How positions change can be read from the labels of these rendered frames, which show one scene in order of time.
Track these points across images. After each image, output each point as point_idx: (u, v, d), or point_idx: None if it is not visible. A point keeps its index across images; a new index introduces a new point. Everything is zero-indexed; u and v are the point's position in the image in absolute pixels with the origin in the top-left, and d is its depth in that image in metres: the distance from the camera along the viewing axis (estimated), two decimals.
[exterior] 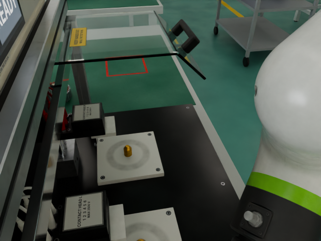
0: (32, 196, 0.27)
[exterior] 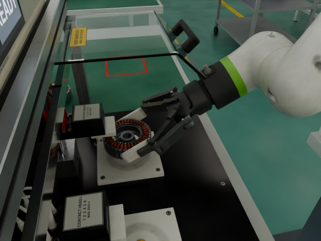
0: (32, 196, 0.27)
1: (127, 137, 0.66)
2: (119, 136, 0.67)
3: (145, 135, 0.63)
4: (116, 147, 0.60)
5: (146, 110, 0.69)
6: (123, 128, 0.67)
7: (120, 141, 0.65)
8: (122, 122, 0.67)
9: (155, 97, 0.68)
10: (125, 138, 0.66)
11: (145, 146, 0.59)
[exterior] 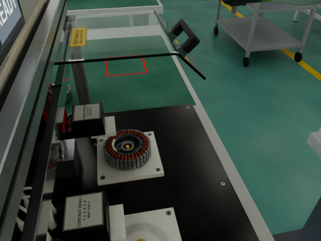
0: (32, 196, 0.27)
1: None
2: (119, 146, 0.69)
3: (145, 146, 0.65)
4: (117, 158, 0.62)
5: None
6: (124, 138, 0.69)
7: (120, 151, 0.67)
8: (123, 133, 0.69)
9: None
10: None
11: None
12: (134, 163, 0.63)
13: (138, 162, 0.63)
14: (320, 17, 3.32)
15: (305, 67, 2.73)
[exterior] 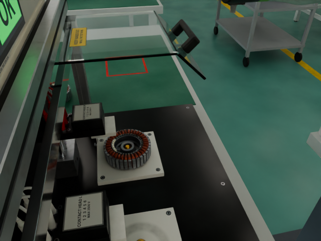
0: (32, 196, 0.27)
1: None
2: (119, 146, 0.69)
3: (145, 146, 0.65)
4: (117, 158, 0.62)
5: None
6: (124, 138, 0.69)
7: (120, 151, 0.67)
8: (123, 133, 0.69)
9: None
10: None
11: None
12: (134, 163, 0.63)
13: (138, 162, 0.63)
14: (320, 17, 3.32)
15: (305, 67, 2.73)
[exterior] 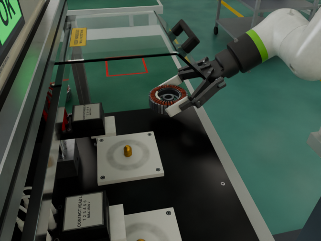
0: (32, 196, 0.27)
1: (167, 99, 0.80)
2: (160, 98, 0.81)
3: (184, 95, 0.77)
4: (162, 104, 0.75)
5: (191, 98, 0.73)
6: (164, 92, 0.81)
7: None
8: (163, 87, 0.81)
9: (207, 96, 0.73)
10: None
11: (176, 81, 0.84)
12: None
13: None
14: None
15: None
